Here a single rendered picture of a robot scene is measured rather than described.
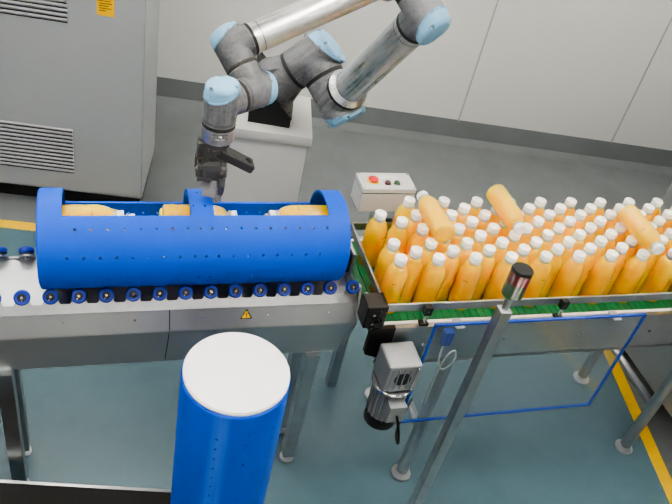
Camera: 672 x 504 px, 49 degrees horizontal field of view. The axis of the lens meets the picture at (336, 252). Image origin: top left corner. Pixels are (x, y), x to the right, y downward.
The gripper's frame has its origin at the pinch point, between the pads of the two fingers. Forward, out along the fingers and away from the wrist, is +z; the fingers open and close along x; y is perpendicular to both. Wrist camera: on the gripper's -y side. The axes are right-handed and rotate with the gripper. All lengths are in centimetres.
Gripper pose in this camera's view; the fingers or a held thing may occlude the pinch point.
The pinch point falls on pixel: (218, 198)
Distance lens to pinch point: 216.2
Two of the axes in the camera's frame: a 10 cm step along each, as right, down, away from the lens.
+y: -9.5, 0.2, -3.0
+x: 2.4, 6.5, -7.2
